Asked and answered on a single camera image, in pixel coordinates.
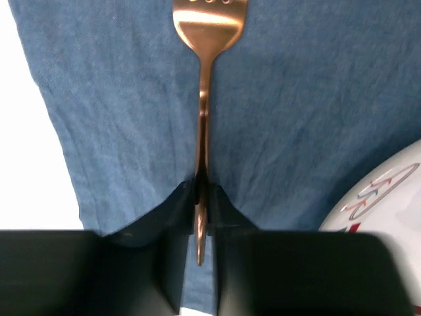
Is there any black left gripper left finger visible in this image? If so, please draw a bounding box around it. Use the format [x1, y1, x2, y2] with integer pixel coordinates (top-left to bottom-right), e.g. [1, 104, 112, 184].
[1, 181, 194, 315]

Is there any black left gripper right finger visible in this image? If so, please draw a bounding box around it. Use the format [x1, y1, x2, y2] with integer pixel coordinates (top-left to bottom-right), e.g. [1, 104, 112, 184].
[209, 185, 414, 315]

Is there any white plate with green rim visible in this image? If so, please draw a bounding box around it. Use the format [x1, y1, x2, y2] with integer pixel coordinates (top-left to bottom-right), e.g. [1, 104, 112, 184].
[318, 138, 421, 246]

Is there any blue cloth placemat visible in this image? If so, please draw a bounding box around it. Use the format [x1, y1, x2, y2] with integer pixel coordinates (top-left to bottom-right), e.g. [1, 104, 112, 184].
[8, 0, 421, 315]

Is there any copper fork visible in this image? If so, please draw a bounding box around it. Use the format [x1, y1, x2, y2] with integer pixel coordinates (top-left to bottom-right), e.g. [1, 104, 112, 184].
[172, 0, 249, 266]

